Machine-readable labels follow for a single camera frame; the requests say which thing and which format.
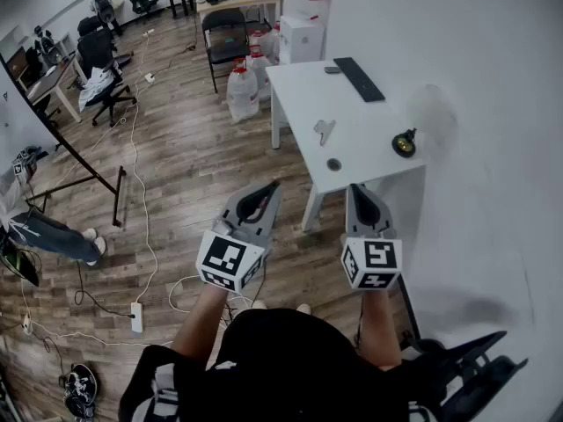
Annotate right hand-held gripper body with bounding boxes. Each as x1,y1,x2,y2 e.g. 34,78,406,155
340,229,404,290

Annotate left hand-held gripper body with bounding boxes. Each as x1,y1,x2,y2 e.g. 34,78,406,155
195,215,273,294

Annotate small metal part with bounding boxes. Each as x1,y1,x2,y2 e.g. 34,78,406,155
312,119,337,147

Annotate person's right forearm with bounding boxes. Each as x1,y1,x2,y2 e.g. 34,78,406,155
358,287,404,371

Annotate person's left forearm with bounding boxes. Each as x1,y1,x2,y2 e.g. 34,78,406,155
169,283,232,368

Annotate black brass round object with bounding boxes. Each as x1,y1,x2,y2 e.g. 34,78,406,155
391,127,418,159

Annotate water jugs with red caps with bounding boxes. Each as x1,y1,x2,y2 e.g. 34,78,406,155
226,58,260,125

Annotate person's black printed shirt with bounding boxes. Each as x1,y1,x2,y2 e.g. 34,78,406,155
118,308,445,422

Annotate black keyboard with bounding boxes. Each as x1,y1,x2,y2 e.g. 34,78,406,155
333,56,386,103

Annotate black folding chair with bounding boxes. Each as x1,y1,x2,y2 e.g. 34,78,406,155
201,9,251,94

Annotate white cloth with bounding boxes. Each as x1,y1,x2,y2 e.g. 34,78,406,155
78,67,116,107

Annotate white cardboard box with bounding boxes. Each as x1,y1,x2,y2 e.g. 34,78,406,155
279,14,326,65

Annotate black white printed bag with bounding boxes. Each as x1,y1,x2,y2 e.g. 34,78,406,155
59,362,100,417

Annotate black green curved object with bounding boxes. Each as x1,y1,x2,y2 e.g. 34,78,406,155
0,239,40,287

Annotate dark-top desk white legs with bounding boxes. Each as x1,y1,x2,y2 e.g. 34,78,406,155
26,53,84,125

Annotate dark monitor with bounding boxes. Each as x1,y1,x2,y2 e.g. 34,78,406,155
6,46,30,83

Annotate white looped cable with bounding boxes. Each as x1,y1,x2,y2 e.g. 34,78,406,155
168,274,254,316

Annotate long white cable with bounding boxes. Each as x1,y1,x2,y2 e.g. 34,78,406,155
129,33,159,307

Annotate black metal stand frame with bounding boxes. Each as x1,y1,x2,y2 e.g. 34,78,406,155
0,55,128,228

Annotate black floor cable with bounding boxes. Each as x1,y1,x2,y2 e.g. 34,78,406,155
73,259,135,320

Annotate thin white cable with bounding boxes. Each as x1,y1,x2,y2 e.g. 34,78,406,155
21,314,172,349

